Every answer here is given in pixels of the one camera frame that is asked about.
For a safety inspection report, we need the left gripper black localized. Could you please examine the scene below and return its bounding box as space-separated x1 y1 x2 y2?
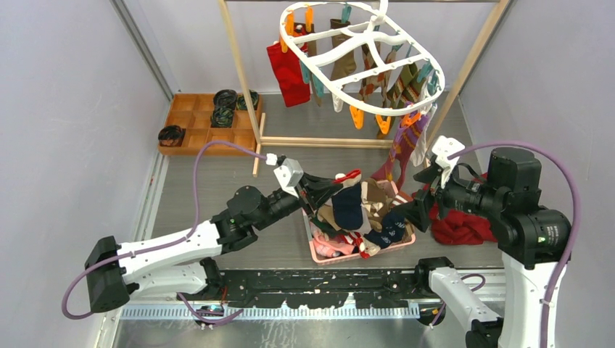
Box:
253 172 342 231

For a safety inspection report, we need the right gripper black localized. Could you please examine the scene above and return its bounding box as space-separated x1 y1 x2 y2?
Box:
392 156 503 228

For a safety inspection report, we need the navy sock red cuff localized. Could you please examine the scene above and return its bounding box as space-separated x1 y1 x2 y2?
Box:
331 169 363 231

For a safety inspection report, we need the maroon purple orange striped sock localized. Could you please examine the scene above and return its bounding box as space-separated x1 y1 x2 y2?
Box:
392 112 422 167

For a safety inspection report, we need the white plastic clip hanger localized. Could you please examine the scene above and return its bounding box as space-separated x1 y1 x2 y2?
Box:
279 1 445 134

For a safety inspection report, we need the maroon orange heel sock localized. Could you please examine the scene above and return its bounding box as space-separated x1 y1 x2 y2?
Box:
371 144 408 188

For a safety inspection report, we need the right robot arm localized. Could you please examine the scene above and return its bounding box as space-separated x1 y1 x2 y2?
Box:
395 146 574 347

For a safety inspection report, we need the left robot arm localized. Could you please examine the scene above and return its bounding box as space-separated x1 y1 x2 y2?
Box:
84 166 343 313

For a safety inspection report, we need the white hanging sock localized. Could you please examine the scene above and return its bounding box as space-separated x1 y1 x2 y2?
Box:
410 103 437 167

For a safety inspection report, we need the red cloth on table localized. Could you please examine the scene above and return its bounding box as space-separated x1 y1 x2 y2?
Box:
429 204 497 245

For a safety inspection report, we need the argyle sock in basket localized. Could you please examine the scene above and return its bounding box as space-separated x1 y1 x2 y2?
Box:
361 178 398 232

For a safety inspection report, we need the pink plastic basket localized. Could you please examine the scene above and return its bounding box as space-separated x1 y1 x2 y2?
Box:
303 204 416 265

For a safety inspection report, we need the wooden clothes rack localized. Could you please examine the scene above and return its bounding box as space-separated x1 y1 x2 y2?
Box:
218 0 513 152

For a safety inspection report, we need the red hanging sock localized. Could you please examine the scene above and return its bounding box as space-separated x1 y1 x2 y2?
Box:
266 39 310 107

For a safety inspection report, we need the green striped hanging sock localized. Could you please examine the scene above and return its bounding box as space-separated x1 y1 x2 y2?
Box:
386 63 426 109

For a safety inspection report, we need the argyle hanging sock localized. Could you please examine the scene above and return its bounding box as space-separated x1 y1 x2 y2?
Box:
359 44 386 106

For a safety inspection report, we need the rolled dark green sock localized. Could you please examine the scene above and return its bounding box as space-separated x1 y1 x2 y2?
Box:
236 90 260 112

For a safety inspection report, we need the rolled dark sock centre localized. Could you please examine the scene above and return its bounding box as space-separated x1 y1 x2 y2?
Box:
210 106 235 128

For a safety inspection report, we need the orange wooden compartment tray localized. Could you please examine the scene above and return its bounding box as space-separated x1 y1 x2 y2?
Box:
158 94 257 156

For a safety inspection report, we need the rolled dark sock left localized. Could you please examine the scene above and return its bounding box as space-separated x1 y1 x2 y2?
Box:
157 125 186 147

